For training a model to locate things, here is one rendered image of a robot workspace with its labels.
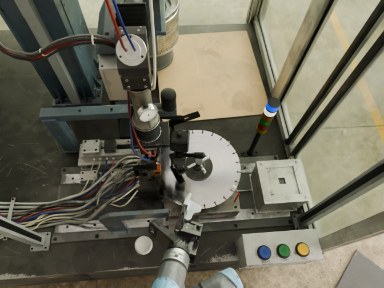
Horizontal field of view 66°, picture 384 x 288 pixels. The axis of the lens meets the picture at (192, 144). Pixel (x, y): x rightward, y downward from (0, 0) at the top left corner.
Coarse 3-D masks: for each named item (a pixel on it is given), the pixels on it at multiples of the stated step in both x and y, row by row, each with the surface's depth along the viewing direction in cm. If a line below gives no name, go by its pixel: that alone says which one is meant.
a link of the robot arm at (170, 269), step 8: (168, 264) 77; (176, 264) 78; (160, 272) 76; (168, 272) 75; (176, 272) 76; (184, 272) 78; (160, 280) 73; (168, 280) 73; (176, 280) 74; (184, 280) 77
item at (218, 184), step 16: (192, 144) 118; (208, 144) 119; (224, 144) 119; (160, 160) 115; (224, 160) 115; (160, 176) 111; (176, 176) 112; (224, 176) 112; (240, 176) 113; (176, 192) 109; (192, 192) 109; (208, 192) 109; (224, 192) 109; (208, 208) 107
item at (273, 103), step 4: (268, 100) 104; (272, 100) 104; (276, 100) 104; (268, 104) 103; (272, 104) 103; (276, 104) 103; (280, 104) 103; (268, 108) 105; (272, 108) 103; (276, 108) 103; (272, 112) 105
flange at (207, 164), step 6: (186, 162) 113; (192, 162) 113; (204, 162) 112; (210, 162) 114; (186, 168) 112; (192, 168) 112; (198, 168) 111; (204, 168) 112; (210, 168) 113; (192, 174) 111; (198, 174) 111; (204, 174) 111; (198, 180) 111
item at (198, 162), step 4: (192, 152) 111; (208, 156) 111; (196, 160) 109; (200, 160) 109; (204, 160) 110; (192, 164) 109; (196, 164) 109; (200, 164) 108; (188, 168) 108; (204, 172) 108
